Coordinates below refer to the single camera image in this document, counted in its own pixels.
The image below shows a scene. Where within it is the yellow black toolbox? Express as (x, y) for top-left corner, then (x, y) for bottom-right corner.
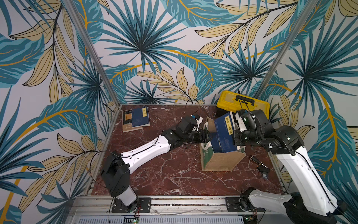
(215, 91), (269, 118)

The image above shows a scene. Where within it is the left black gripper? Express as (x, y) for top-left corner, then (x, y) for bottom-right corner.
(183, 128), (214, 144)

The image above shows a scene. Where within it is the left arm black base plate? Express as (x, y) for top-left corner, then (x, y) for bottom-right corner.
(112, 197), (152, 213)

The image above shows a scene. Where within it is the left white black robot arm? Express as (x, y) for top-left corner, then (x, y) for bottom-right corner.
(100, 115), (213, 211)

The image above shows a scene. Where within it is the left metal frame post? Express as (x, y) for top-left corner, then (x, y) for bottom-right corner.
(63, 0), (121, 109)

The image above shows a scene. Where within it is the green beige canvas bag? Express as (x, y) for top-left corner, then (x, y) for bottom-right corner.
(200, 117), (246, 172)

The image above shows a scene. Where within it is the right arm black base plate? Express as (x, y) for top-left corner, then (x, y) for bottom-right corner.
(225, 197), (265, 212)

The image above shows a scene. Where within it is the yellow black screwdriver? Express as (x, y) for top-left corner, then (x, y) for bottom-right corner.
(249, 155), (270, 179)

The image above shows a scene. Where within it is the blue book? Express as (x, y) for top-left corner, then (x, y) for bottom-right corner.
(210, 112), (237, 153)
(132, 106), (150, 127)

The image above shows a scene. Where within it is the front aluminium rail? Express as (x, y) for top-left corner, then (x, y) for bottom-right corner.
(65, 196), (292, 224)

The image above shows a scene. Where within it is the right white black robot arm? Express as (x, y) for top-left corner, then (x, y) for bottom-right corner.
(234, 110), (348, 224)

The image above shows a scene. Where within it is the brown cover book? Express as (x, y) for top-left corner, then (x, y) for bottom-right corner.
(122, 110), (143, 133)

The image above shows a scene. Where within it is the metal frame post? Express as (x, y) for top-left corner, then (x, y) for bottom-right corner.
(63, 0), (121, 109)
(254, 0), (318, 99)

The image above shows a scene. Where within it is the right metal frame post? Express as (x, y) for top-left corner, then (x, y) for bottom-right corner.
(254, 0), (318, 99)

